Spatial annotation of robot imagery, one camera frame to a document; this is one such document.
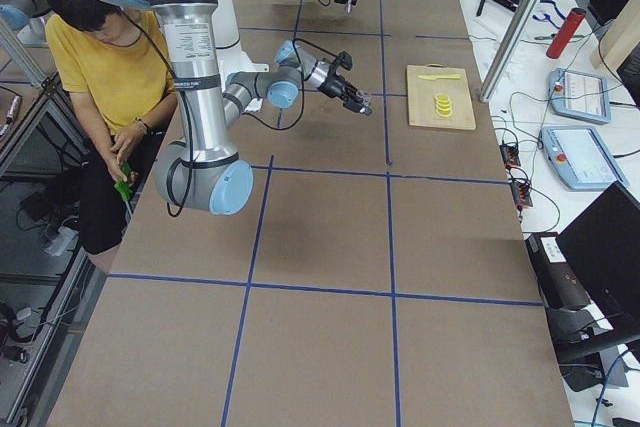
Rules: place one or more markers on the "bamboo cutting board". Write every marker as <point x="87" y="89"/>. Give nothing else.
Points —
<point x="422" y="104"/>

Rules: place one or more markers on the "yellow plastic knife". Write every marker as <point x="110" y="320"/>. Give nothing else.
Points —
<point x="437" y="77"/>

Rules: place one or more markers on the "far teach pendant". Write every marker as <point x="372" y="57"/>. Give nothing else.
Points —
<point x="578" y="95"/>

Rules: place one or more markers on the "teach pendant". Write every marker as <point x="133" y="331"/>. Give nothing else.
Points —
<point x="580" y="158"/>
<point x="578" y="95"/>

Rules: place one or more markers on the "red bottle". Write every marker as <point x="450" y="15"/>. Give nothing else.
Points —
<point x="566" y="32"/>

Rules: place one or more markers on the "near teach pendant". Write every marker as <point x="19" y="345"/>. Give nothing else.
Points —
<point x="580" y="158"/>

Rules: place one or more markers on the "person in yellow shirt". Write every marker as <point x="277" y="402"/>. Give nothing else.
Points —
<point x="111" y="61"/>

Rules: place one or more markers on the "green handheld controller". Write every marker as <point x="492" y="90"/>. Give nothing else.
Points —
<point x="125" y="186"/>

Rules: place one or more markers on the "black monitor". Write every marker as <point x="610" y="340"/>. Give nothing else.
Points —
<point x="601" y="245"/>

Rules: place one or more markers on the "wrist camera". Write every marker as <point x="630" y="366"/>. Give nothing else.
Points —
<point x="344" y="60"/>

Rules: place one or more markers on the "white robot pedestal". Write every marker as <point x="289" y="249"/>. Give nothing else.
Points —
<point x="230" y="53"/>

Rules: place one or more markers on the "aluminium frame post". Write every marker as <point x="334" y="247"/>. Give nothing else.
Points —
<point x="507" y="48"/>

